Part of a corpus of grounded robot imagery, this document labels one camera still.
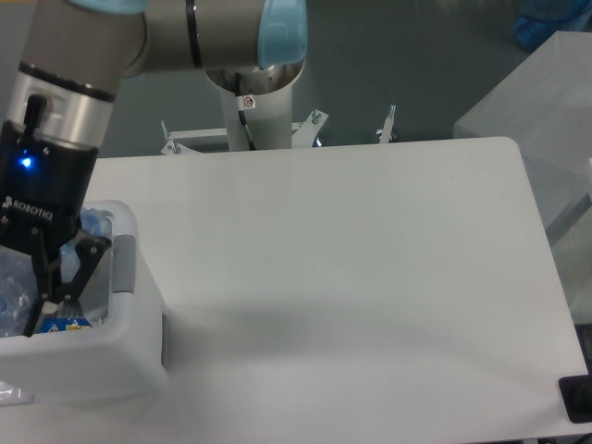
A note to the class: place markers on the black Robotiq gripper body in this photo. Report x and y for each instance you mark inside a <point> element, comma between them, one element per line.
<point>43,186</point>

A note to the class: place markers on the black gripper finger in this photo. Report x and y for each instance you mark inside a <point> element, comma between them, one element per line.
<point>46,263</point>
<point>80,257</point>

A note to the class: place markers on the clear plastic water bottle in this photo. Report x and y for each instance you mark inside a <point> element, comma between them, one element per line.
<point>18,286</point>

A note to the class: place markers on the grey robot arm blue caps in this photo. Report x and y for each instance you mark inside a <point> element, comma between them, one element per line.
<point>76,55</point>

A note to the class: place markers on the white trash can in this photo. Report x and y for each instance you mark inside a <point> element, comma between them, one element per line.
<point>123,354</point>

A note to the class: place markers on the blue snack package in bin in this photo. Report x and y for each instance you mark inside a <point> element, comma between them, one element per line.
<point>56,323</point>

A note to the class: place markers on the clear plastic bag at left edge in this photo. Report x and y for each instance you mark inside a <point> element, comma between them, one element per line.
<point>12,396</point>

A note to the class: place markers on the blue plastic bag background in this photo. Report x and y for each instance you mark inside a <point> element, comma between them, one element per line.
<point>537,21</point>

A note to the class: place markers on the black device at table edge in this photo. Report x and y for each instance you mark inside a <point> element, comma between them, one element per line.
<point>576,395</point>

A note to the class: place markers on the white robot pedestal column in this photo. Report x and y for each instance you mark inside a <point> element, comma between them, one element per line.
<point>265,94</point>

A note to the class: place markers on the white base frame with bolts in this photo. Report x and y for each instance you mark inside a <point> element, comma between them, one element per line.
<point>303,134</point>

